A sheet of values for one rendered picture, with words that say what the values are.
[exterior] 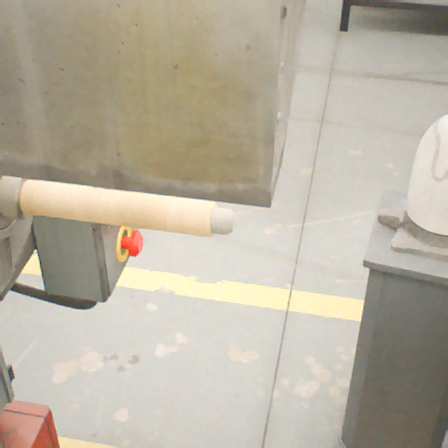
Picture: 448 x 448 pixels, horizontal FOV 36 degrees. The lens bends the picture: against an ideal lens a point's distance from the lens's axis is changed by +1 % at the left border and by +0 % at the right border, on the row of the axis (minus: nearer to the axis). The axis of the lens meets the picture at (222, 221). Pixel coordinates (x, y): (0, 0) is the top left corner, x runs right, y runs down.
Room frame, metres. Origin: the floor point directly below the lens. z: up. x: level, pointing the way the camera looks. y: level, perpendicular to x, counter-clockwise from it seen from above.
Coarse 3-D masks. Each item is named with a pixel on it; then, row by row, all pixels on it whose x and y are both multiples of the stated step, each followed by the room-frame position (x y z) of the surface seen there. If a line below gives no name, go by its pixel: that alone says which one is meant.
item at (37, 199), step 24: (24, 192) 0.52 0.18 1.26; (48, 192) 0.52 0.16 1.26; (72, 192) 0.52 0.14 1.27; (96, 192) 0.52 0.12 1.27; (120, 192) 0.52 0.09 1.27; (72, 216) 0.51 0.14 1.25; (96, 216) 0.50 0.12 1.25; (120, 216) 0.50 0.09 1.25; (144, 216) 0.49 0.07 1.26; (168, 216) 0.49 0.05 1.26; (192, 216) 0.49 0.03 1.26
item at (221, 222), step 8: (216, 208) 0.50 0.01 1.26; (224, 208) 0.50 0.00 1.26; (216, 216) 0.49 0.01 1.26; (224, 216) 0.49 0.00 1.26; (232, 216) 0.49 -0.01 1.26; (216, 224) 0.48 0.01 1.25; (224, 224) 0.48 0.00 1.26; (232, 224) 0.49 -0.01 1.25; (216, 232) 0.49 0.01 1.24; (224, 232) 0.48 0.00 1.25
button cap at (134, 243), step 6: (132, 234) 0.80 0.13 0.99; (138, 234) 0.80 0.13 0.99; (126, 240) 0.79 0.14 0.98; (132, 240) 0.79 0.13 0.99; (138, 240) 0.79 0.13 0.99; (126, 246) 0.79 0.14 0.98; (132, 246) 0.78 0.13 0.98; (138, 246) 0.79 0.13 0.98; (132, 252) 0.78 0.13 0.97; (138, 252) 0.78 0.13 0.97
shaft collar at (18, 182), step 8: (8, 176) 0.53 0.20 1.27; (0, 184) 0.53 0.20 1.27; (8, 184) 0.52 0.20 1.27; (16, 184) 0.52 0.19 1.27; (0, 192) 0.52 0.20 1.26; (8, 192) 0.52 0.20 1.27; (16, 192) 0.52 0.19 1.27; (0, 200) 0.52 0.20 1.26; (8, 200) 0.51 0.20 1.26; (16, 200) 0.51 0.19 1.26; (0, 208) 0.51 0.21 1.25; (8, 208) 0.51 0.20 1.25; (16, 208) 0.51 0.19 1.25; (8, 216) 0.52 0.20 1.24; (16, 216) 0.51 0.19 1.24; (24, 216) 0.52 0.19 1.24
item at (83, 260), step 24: (48, 216) 0.74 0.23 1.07; (48, 240) 0.74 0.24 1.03; (72, 240) 0.73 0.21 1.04; (96, 240) 0.73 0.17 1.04; (120, 240) 0.79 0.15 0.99; (48, 264) 0.74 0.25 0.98; (72, 264) 0.73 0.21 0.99; (96, 264) 0.73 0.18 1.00; (120, 264) 0.78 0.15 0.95; (24, 288) 0.75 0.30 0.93; (48, 288) 0.74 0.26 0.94; (72, 288) 0.73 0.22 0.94; (96, 288) 0.73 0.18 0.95
